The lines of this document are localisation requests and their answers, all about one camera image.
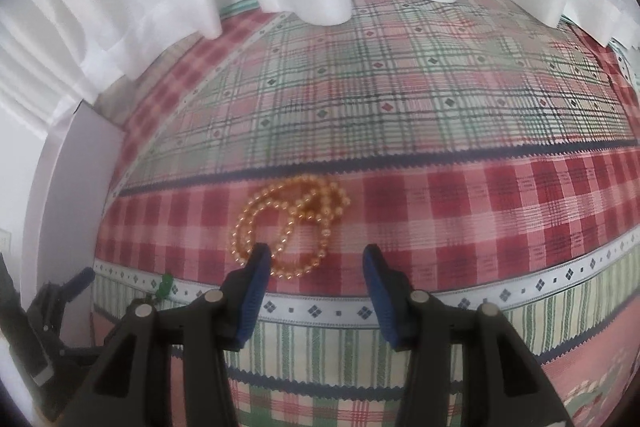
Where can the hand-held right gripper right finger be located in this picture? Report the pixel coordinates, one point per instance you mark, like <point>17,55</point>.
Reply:
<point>387,302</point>

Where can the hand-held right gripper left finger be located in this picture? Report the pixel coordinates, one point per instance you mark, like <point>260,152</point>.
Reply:
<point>250,297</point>

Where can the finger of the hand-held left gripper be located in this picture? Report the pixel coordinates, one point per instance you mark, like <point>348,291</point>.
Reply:
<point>55,302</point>

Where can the white box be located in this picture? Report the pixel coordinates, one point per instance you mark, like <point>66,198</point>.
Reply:
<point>80,187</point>

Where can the small green charm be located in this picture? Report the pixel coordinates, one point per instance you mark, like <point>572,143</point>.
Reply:
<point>165,284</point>

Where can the patchwork plaid quilt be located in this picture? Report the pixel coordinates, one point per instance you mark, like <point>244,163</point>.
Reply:
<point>400,132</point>

